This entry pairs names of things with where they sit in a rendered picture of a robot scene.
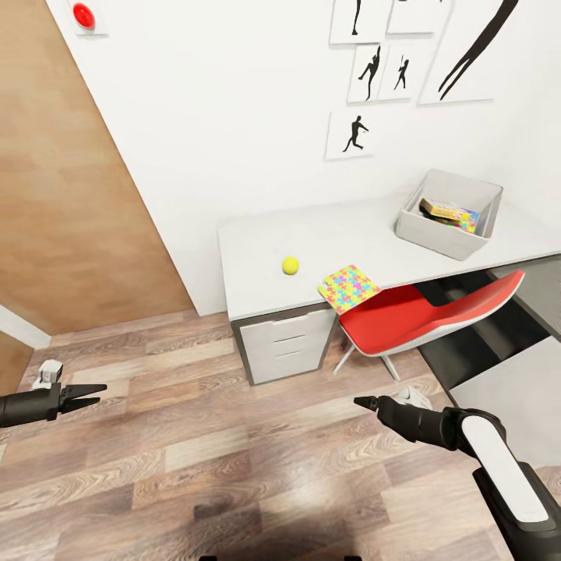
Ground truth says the tennis ball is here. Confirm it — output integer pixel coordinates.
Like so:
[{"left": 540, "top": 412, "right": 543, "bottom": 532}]
[{"left": 282, "top": 256, "right": 299, "bottom": 274}]

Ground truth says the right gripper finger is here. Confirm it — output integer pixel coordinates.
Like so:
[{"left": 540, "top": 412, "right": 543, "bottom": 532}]
[{"left": 354, "top": 396, "right": 381, "bottom": 411}]

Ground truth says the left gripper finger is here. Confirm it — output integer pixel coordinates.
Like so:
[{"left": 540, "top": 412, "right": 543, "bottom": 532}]
[
  {"left": 59, "top": 384, "right": 108, "bottom": 408},
  {"left": 58, "top": 397, "right": 101, "bottom": 415}
]

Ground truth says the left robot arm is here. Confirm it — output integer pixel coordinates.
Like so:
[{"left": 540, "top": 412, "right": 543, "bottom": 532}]
[{"left": 0, "top": 359, "right": 108, "bottom": 429}]

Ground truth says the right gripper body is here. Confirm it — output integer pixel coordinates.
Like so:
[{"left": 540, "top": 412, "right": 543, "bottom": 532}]
[{"left": 376, "top": 395, "right": 426, "bottom": 443}]

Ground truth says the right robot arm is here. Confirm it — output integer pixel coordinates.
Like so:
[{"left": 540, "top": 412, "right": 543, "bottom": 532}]
[{"left": 354, "top": 385, "right": 561, "bottom": 561}]

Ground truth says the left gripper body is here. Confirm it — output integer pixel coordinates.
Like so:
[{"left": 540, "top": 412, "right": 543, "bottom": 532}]
[{"left": 2, "top": 383, "right": 62, "bottom": 429}]

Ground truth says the jigsaw puzzle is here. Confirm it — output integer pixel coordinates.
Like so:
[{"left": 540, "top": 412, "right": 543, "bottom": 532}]
[
  {"left": 435, "top": 215, "right": 476, "bottom": 233},
  {"left": 317, "top": 265, "right": 383, "bottom": 315}
]

